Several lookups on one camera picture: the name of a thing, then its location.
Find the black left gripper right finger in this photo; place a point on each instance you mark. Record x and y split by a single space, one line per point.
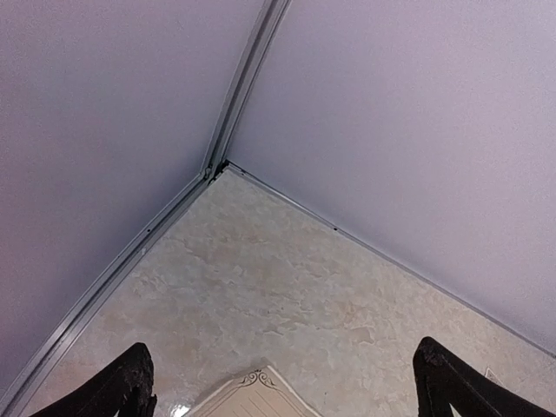
445 385

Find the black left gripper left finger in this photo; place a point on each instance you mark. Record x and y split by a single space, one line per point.
122 388

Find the beige lined letter paper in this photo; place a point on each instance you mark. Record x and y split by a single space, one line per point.
258 392

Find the aluminium table edge rail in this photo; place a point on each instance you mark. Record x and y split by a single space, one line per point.
242 278

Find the left aluminium corner post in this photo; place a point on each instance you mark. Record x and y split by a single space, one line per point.
251 61

